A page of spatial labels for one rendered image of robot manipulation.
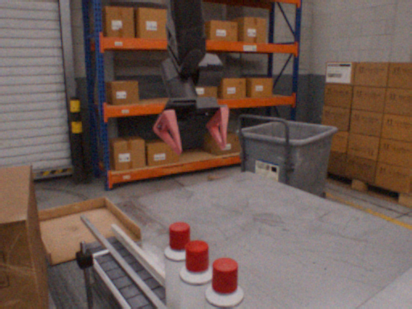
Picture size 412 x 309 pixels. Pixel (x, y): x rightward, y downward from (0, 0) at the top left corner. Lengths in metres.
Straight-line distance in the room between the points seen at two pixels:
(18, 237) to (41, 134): 3.82
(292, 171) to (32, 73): 3.01
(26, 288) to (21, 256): 0.05
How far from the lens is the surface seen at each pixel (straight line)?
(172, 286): 0.57
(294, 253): 0.99
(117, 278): 0.80
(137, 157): 3.96
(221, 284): 0.45
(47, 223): 1.22
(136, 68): 4.65
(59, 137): 4.36
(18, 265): 0.57
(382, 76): 3.80
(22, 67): 4.26
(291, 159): 2.65
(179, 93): 0.67
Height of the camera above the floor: 1.32
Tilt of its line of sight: 15 degrees down
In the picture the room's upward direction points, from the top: straight up
